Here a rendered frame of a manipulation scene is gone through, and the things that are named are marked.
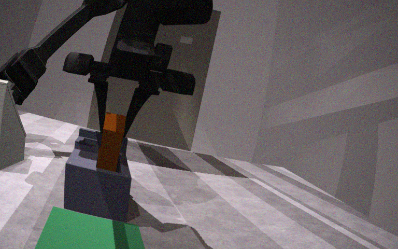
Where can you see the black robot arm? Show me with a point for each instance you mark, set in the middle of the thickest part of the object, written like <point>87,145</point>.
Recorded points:
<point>129,57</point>

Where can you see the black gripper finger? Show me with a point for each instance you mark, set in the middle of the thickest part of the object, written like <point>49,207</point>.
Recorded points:
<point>101,88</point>
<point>140,96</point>

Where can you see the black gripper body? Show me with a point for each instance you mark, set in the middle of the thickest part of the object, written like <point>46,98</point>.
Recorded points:
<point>171,80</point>

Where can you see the orange l-shaped block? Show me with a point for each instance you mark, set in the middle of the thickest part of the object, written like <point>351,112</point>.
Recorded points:
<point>113,133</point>

